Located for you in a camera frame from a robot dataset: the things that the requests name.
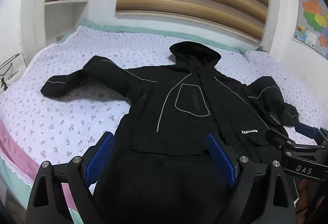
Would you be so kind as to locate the colourful wall map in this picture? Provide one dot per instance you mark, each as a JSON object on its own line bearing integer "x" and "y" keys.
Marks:
{"x": 312, "y": 18}

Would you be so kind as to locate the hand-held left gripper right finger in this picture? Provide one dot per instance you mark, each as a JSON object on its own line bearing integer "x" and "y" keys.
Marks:
{"x": 221, "y": 158}

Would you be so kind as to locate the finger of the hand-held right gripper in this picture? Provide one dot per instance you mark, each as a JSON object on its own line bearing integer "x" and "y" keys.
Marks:
{"x": 279, "y": 140}
{"x": 308, "y": 132}

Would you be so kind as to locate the black hooded jacket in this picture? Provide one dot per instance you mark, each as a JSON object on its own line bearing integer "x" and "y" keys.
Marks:
{"x": 179, "y": 121}

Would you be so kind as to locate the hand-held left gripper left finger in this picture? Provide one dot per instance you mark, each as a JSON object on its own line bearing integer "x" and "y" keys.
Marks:
{"x": 98, "y": 156}

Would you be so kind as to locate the person's right hand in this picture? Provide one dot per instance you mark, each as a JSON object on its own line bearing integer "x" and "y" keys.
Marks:
{"x": 307, "y": 189}

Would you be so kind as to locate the grey cloth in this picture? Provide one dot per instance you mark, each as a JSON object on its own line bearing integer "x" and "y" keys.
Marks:
{"x": 260, "y": 47}

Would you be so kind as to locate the white bookshelf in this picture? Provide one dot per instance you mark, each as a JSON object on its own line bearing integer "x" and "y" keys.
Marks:
{"x": 66, "y": 13}

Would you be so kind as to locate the floral white quilt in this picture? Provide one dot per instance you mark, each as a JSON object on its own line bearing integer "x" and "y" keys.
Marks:
{"x": 84, "y": 111}

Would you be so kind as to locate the black line wall sticker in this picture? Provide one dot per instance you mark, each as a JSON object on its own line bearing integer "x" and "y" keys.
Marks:
{"x": 10, "y": 72}

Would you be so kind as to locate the pink bed sheet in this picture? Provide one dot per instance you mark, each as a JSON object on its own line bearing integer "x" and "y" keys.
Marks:
{"x": 23, "y": 152}

